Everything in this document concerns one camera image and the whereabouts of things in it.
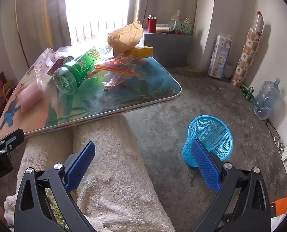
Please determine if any red thermos flask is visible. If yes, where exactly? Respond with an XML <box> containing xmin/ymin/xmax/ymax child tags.
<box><xmin>147</xmin><ymin>14</ymin><xmax>158</xmax><ymax>33</ymax></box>

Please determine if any green plastic bottle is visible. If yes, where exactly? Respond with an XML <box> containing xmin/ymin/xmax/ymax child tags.
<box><xmin>53</xmin><ymin>49</ymin><xmax>103</xmax><ymax>95</ymax></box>

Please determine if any brown paper bag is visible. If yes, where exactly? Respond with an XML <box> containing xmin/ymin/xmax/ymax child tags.
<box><xmin>107</xmin><ymin>21</ymin><xmax>144</xmax><ymax>56</ymax></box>

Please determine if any green holed storage basket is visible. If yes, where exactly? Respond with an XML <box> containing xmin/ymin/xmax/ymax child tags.
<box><xmin>174</xmin><ymin>20</ymin><xmax>193</xmax><ymax>35</ymax></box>

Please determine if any large clear water jug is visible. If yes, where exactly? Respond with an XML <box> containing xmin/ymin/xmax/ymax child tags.
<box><xmin>253</xmin><ymin>77</ymin><xmax>281</xmax><ymax>121</ymax></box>

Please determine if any grey cabinet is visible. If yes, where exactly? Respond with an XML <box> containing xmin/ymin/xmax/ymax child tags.
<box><xmin>143</xmin><ymin>29</ymin><xmax>193</xmax><ymax>68</ymax></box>

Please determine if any small clear snack packet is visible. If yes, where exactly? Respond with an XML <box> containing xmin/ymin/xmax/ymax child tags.
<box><xmin>102</xmin><ymin>74</ymin><xmax>134</xmax><ymax>89</ymax></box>

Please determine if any large clear red-print bag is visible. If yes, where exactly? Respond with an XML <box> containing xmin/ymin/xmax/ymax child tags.
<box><xmin>85</xmin><ymin>55</ymin><xmax>147</xmax><ymax>89</ymax></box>

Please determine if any white plastic bag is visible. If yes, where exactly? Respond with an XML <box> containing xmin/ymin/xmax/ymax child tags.
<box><xmin>271</xmin><ymin>214</ymin><xmax>287</xmax><ymax>232</ymax></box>

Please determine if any blue mesh waste basket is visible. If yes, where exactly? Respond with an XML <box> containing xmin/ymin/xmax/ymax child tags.
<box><xmin>182</xmin><ymin>115</ymin><xmax>233</xmax><ymax>168</ymax></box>

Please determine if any rolled patterned mat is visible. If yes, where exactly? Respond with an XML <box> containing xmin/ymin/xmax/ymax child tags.
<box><xmin>231</xmin><ymin>11</ymin><xmax>265</xmax><ymax>87</ymax></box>

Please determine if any orange plastic bag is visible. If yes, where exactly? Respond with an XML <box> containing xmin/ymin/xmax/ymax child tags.
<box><xmin>270</xmin><ymin>191</ymin><xmax>287</xmax><ymax>217</ymax></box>

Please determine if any white fluffy blanket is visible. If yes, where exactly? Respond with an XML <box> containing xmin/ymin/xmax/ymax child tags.
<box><xmin>4</xmin><ymin>115</ymin><xmax>176</xmax><ymax>232</ymax></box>

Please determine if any bundle of wooden sticks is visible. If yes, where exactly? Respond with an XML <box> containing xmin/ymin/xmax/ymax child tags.
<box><xmin>177</xmin><ymin>11</ymin><xmax>191</xmax><ymax>24</ymax></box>

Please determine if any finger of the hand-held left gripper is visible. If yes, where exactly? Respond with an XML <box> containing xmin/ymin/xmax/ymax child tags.
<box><xmin>0</xmin><ymin>129</ymin><xmax>25</xmax><ymax>155</ymax></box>

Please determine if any window metal grille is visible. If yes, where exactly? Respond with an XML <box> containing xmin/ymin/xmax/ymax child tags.
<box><xmin>71</xmin><ymin>17</ymin><xmax>127</xmax><ymax>46</ymax></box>

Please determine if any pink sponge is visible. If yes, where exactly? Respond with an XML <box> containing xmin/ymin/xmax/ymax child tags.
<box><xmin>20</xmin><ymin>83</ymin><xmax>43</xmax><ymax>113</ymax></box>

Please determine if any yellow white medicine box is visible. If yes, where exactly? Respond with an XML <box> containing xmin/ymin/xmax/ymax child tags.
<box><xmin>120</xmin><ymin>46</ymin><xmax>153</xmax><ymax>60</ymax></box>

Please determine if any beige curtain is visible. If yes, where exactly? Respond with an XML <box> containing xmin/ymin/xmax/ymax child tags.
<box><xmin>126</xmin><ymin>0</ymin><xmax>158</xmax><ymax>29</ymax></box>
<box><xmin>13</xmin><ymin>0</ymin><xmax>71</xmax><ymax>67</ymax></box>

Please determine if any white cable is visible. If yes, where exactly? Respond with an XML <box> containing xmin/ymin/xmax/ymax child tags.
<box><xmin>274</xmin><ymin>135</ymin><xmax>285</xmax><ymax>155</ymax></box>

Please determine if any toilet paper pack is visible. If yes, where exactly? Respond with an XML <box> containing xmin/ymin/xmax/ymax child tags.
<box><xmin>207</xmin><ymin>34</ymin><xmax>232</xmax><ymax>79</ymax></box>

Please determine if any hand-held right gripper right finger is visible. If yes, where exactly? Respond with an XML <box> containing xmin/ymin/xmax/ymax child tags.
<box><xmin>191</xmin><ymin>139</ymin><xmax>271</xmax><ymax>232</ymax></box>

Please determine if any red-white plastic bag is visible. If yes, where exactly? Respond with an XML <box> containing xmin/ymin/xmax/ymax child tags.
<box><xmin>33</xmin><ymin>48</ymin><xmax>70</xmax><ymax>87</ymax></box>

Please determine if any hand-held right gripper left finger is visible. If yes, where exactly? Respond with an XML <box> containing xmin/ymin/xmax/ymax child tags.
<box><xmin>14</xmin><ymin>141</ymin><xmax>96</xmax><ymax>232</ymax></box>

